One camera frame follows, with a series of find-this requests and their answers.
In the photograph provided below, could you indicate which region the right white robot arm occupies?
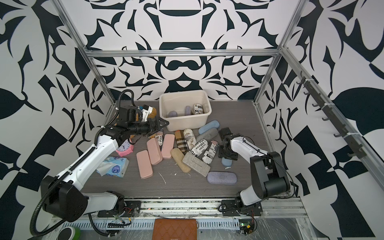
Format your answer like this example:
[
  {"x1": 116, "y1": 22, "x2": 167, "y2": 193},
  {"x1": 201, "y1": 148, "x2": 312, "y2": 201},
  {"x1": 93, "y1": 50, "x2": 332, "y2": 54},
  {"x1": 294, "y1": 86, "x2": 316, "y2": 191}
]
[{"x1": 218, "y1": 128, "x2": 295, "y2": 217}]

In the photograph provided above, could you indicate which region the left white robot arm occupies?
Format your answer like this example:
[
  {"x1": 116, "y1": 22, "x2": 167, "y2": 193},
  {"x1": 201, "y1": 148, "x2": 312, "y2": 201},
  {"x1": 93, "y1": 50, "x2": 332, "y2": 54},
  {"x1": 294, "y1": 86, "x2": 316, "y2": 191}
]
[{"x1": 30, "y1": 90, "x2": 169, "y2": 237}]

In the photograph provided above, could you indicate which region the blue glasses case front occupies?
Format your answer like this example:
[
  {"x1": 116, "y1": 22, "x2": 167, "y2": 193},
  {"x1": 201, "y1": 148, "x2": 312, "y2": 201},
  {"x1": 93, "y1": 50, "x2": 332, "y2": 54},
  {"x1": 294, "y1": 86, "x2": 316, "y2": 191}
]
[{"x1": 221, "y1": 158, "x2": 233, "y2": 168}]

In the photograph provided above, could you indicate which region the blue glasses case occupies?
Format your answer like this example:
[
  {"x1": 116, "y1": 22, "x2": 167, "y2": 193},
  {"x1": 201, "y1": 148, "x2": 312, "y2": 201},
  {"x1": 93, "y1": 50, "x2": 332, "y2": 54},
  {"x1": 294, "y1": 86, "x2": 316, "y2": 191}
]
[
  {"x1": 198, "y1": 120, "x2": 220, "y2": 135},
  {"x1": 221, "y1": 158, "x2": 233, "y2": 168}
]

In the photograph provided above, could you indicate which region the grey glasses case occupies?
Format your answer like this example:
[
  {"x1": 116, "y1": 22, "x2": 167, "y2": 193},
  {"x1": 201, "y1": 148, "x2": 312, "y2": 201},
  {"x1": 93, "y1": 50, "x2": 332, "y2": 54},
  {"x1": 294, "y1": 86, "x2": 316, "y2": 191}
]
[{"x1": 196, "y1": 128, "x2": 219, "y2": 143}]

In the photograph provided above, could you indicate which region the pink glasses case right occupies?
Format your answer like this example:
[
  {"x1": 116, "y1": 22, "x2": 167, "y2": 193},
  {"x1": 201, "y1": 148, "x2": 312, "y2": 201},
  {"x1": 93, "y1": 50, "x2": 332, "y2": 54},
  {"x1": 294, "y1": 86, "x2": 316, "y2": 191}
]
[{"x1": 162, "y1": 134, "x2": 175, "y2": 159}]

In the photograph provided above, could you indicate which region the pink glasses case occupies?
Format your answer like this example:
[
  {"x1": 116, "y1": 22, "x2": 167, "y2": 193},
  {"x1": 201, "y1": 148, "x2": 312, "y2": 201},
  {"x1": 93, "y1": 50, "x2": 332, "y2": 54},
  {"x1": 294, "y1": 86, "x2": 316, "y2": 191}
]
[
  {"x1": 136, "y1": 150, "x2": 153, "y2": 179},
  {"x1": 147, "y1": 138, "x2": 163, "y2": 165},
  {"x1": 162, "y1": 134, "x2": 175, "y2": 159}
]

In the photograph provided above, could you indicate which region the plaid brown glasses case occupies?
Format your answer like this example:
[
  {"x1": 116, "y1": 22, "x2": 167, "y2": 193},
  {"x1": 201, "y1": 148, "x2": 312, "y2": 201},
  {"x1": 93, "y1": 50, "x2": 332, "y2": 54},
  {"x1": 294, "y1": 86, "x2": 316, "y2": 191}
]
[{"x1": 175, "y1": 130, "x2": 189, "y2": 154}]

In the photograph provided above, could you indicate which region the beige plastic storage box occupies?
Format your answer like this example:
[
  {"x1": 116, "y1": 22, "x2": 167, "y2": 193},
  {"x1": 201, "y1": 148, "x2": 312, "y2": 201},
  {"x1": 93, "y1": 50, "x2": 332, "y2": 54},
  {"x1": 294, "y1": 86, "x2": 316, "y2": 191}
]
[{"x1": 158, "y1": 89, "x2": 213, "y2": 132}]

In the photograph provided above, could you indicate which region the blue glasses case back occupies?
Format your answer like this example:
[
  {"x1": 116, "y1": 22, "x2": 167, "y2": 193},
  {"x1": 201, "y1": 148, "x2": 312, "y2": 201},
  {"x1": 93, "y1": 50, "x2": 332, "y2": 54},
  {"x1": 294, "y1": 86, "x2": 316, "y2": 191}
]
[{"x1": 198, "y1": 120, "x2": 220, "y2": 135}]

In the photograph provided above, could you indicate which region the pink glasses case middle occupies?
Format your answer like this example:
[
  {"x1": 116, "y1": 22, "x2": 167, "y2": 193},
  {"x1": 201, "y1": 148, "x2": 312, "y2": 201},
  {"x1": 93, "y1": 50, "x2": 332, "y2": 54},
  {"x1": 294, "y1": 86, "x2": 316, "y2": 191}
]
[{"x1": 147, "y1": 138, "x2": 163, "y2": 165}]

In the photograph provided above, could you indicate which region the map print glasses case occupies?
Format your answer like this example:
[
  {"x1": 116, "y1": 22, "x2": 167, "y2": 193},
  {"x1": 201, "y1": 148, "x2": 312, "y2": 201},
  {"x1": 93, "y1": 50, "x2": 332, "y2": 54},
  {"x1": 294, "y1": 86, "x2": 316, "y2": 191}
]
[{"x1": 183, "y1": 129, "x2": 197, "y2": 149}]

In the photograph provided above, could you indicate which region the tan woven glasses case centre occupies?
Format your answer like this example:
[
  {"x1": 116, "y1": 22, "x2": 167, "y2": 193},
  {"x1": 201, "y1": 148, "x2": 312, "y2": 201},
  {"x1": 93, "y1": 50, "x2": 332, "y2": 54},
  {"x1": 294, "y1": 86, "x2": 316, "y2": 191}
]
[{"x1": 171, "y1": 148, "x2": 191, "y2": 173}]

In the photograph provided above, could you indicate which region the pink glasses case front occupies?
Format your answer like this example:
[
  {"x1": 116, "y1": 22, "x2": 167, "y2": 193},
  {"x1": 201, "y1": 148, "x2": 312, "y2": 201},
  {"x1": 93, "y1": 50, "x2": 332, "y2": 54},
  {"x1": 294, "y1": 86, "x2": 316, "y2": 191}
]
[{"x1": 136, "y1": 150, "x2": 153, "y2": 179}]

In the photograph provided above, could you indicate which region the orange plush teddy bear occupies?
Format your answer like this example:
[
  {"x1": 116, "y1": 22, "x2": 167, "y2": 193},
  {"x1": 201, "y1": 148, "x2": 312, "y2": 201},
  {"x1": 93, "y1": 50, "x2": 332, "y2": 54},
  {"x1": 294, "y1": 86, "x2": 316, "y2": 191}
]
[{"x1": 134, "y1": 105, "x2": 158, "y2": 136}]

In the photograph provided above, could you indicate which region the newspaper print case left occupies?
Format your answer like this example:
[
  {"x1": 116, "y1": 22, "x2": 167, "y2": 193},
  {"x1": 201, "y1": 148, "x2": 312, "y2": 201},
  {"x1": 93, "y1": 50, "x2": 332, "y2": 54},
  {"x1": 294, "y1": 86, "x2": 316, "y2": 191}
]
[{"x1": 155, "y1": 131, "x2": 164, "y2": 147}]

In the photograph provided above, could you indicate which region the newspaper print case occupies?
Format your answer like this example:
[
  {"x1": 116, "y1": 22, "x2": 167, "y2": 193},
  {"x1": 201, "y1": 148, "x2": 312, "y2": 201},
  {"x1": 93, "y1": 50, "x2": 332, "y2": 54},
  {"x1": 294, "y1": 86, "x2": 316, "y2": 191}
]
[
  {"x1": 189, "y1": 139, "x2": 208, "y2": 157},
  {"x1": 155, "y1": 131, "x2": 164, "y2": 147}
]

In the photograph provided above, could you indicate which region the newspaper flag case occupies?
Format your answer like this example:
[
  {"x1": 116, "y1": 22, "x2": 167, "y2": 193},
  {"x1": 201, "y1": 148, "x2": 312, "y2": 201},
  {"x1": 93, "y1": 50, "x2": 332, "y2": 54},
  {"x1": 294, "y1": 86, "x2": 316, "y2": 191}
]
[{"x1": 202, "y1": 140, "x2": 219, "y2": 165}]

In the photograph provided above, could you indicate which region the newspaper print case centre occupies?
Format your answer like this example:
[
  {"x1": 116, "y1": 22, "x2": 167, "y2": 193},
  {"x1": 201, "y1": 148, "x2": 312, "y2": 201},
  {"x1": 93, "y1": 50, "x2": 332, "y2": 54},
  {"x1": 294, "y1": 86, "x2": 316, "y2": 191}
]
[{"x1": 189, "y1": 139, "x2": 208, "y2": 157}]

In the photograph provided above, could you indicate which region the pink alarm clock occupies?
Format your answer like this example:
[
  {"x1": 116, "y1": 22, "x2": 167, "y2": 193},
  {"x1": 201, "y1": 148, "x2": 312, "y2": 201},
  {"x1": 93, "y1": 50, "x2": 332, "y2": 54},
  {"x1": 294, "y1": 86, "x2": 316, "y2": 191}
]
[{"x1": 116, "y1": 140, "x2": 134, "y2": 157}]

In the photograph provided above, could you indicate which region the grey woven rectangular case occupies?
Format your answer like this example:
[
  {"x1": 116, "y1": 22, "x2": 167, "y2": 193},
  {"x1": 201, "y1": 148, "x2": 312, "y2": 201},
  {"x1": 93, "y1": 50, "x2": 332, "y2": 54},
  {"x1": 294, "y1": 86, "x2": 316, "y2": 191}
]
[{"x1": 183, "y1": 152, "x2": 211, "y2": 177}]

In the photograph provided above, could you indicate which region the blue tissue pack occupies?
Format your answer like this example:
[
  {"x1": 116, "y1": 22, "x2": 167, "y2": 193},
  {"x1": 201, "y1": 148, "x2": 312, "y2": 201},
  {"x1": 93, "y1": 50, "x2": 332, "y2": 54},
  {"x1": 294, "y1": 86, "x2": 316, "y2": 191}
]
[{"x1": 96, "y1": 157, "x2": 130, "y2": 178}]

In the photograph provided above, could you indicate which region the green circuit board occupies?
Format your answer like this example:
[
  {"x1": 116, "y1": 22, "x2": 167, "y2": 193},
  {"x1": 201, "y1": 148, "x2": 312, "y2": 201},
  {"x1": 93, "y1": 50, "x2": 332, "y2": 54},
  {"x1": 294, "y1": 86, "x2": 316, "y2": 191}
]
[{"x1": 239, "y1": 219, "x2": 258, "y2": 236}]

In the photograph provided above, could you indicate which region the brown quilted leather wallet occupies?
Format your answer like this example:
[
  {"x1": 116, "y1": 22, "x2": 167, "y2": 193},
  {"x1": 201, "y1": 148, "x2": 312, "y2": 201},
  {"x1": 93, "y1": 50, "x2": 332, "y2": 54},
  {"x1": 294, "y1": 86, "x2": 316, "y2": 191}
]
[{"x1": 152, "y1": 219, "x2": 198, "y2": 240}]

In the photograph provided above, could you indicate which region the green tape roll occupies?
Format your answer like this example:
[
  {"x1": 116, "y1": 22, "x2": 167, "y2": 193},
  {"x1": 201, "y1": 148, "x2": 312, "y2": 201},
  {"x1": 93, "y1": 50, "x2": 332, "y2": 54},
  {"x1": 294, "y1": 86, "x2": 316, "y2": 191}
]
[{"x1": 56, "y1": 227, "x2": 81, "y2": 240}]

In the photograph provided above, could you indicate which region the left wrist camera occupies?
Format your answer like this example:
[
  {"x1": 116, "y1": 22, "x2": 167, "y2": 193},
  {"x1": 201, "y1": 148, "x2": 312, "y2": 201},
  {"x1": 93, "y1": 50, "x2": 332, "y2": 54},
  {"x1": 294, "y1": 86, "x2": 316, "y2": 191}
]
[{"x1": 139, "y1": 105, "x2": 154, "y2": 122}]

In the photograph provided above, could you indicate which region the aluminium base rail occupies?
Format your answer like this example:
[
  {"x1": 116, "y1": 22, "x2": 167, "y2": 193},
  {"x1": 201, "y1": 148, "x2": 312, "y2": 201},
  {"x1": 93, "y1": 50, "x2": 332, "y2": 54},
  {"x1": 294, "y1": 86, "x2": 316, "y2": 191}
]
[{"x1": 50, "y1": 197, "x2": 308, "y2": 220}]

